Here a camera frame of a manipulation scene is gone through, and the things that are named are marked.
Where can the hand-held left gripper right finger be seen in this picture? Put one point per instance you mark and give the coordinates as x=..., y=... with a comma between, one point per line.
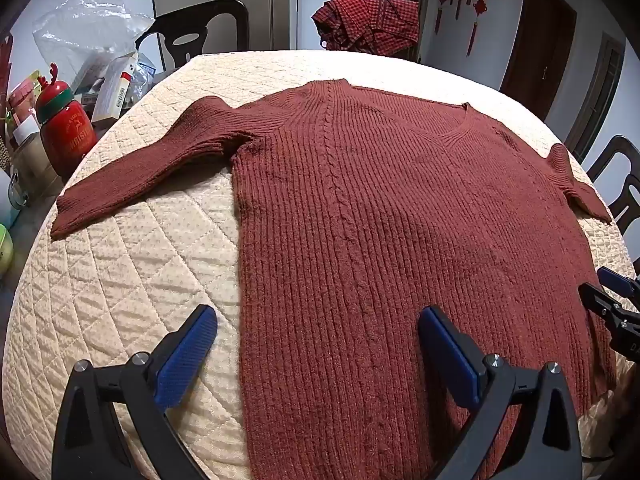
x=445, y=355

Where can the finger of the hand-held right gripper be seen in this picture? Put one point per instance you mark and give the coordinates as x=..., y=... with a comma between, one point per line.
x=617, y=281
x=602, y=302

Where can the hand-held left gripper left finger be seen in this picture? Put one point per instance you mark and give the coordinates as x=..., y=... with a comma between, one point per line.
x=185, y=355

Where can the brown knit sweater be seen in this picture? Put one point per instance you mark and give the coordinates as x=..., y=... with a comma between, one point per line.
x=375, y=235

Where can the beige quilted mat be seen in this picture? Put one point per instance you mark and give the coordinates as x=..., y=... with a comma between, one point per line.
x=150, y=260

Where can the dark wooden chair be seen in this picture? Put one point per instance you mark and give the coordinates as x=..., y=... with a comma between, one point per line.
x=607, y=157
x=220, y=15

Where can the dark framed window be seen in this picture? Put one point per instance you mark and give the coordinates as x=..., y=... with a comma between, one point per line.
x=595, y=95

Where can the green round container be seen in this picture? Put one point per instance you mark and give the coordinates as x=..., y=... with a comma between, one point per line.
x=4, y=250

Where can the glass jar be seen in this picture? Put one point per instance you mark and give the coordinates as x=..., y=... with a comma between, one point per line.
x=35, y=165

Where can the dark brown door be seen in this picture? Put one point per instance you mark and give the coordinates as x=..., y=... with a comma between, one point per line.
x=540, y=45

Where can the red reindeer bottle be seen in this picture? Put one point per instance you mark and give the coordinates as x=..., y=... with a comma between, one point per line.
x=62, y=130

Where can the white cardboard box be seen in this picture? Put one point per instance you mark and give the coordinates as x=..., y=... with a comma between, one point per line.
x=112, y=95

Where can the pink box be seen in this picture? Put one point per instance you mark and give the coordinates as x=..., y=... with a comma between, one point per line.
x=22, y=100

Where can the long red knot ornament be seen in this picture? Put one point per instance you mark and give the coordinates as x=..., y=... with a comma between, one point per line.
x=481, y=0

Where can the clear plastic bag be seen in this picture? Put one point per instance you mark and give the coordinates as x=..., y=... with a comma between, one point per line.
x=85, y=35

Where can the red checked shirt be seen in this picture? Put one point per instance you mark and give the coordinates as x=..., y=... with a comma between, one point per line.
x=370, y=25

